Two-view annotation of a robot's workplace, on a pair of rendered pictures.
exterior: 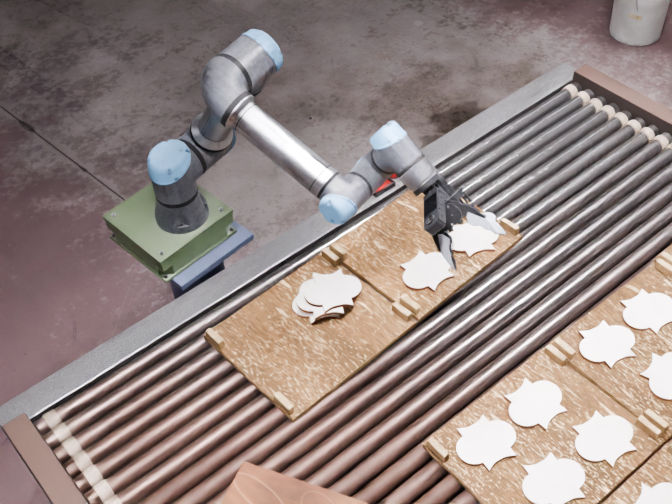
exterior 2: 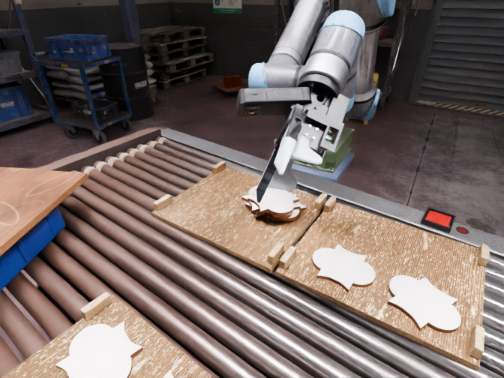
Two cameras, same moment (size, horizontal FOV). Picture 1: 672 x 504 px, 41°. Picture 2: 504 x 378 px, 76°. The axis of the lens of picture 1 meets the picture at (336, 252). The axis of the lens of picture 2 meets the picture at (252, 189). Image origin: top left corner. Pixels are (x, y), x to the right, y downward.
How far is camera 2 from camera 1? 1.85 m
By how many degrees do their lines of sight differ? 56
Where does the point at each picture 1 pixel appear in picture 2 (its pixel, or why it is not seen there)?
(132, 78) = (489, 189)
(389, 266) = (334, 239)
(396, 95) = not seen: outside the picture
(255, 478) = (68, 179)
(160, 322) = (234, 154)
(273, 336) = (229, 190)
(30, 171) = (393, 178)
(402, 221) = (400, 240)
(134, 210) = not seen: hidden behind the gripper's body
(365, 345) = (231, 238)
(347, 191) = (272, 66)
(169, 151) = not seen: hidden behind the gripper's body
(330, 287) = (275, 196)
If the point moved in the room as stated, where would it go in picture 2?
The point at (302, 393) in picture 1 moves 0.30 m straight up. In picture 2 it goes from (175, 212) to (160, 112)
